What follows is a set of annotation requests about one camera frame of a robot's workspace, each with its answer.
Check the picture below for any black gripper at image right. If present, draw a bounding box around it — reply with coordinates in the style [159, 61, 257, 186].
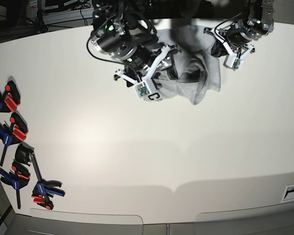
[210, 24, 255, 58]

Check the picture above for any black gripper at image left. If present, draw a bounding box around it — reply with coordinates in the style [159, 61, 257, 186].
[123, 43, 178, 80]

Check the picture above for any grey T-shirt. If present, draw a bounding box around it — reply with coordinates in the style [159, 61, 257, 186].
[144, 25, 221, 105]

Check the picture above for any black robot arm at image right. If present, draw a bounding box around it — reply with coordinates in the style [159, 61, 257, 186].
[204, 0, 274, 58]

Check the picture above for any black robot arm at image left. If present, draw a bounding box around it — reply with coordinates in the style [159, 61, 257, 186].
[87, 0, 179, 87]

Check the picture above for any blue red bar clamp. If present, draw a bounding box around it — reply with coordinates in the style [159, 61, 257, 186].
[0, 112, 28, 166]
[0, 80, 21, 113]
[0, 160, 30, 209]

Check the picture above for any top blue red bar clamp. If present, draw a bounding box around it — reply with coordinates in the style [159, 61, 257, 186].
[0, 80, 21, 113]

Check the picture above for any long bar clamp black pad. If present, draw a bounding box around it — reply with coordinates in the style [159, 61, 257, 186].
[15, 144, 65, 210]

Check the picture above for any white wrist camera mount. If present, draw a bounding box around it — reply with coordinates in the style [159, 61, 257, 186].
[115, 45, 180, 101]
[203, 25, 255, 70]

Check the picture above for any aluminium frame rail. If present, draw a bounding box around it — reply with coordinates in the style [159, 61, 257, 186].
[43, 7, 93, 24]

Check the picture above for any white slotted bracket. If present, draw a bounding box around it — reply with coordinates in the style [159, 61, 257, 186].
[281, 185, 294, 203]

